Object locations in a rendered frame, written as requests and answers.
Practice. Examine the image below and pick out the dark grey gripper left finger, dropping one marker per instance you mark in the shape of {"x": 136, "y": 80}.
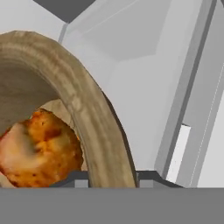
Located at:
{"x": 78, "y": 180}

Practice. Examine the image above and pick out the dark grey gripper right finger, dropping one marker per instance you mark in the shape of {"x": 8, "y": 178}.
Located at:
{"x": 148, "y": 180}

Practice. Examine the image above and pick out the light wooden bowl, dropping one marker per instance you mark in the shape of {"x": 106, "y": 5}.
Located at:
{"x": 87, "y": 102}

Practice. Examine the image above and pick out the fried chicken drumstick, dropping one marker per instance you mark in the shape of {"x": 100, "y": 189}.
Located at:
{"x": 43, "y": 151}

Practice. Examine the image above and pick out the white fridge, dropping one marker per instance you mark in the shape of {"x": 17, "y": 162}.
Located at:
{"x": 145, "y": 81}

